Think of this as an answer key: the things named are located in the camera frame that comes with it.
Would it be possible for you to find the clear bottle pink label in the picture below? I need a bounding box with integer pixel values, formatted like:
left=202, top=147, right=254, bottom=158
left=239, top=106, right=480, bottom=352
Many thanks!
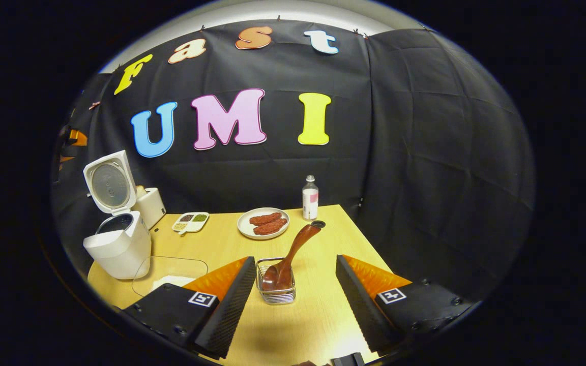
left=302, top=175, right=319, bottom=221

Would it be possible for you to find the white toaster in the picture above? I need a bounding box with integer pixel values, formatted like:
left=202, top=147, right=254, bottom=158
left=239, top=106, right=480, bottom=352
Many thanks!
left=134, top=186, right=166, bottom=229

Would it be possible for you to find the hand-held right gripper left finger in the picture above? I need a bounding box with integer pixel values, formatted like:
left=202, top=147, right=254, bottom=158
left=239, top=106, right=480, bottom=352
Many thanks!
left=122, top=256, right=257, bottom=360

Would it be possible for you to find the red-brown sausage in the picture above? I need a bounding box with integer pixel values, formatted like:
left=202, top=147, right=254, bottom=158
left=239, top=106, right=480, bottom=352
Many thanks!
left=249, top=212, right=282, bottom=226
left=253, top=219, right=288, bottom=235

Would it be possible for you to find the white rice cooker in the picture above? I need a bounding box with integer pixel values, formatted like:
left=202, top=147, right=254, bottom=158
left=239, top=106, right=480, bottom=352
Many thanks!
left=83, top=150, right=152, bottom=280

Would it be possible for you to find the white divided dish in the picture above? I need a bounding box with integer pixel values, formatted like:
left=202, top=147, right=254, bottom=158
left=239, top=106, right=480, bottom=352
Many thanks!
left=172, top=212, right=210, bottom=236

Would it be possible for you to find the white round plate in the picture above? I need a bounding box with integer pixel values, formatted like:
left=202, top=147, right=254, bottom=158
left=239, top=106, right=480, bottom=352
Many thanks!
left=237, top=207, right=290, bottom=240

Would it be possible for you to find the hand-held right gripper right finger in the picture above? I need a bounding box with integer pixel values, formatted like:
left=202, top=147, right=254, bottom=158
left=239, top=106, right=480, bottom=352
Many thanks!
left=336, top=254, right=478, bottom=355

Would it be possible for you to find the metal wire chopstick holder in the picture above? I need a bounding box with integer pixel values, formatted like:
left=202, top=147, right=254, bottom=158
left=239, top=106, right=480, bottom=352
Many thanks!
left=256, top=258, right=297, bottom=306

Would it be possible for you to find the brown wooden spoon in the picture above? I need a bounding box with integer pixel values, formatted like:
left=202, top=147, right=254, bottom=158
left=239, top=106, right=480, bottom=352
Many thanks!
left=262, top=224, right=323, bottom=291

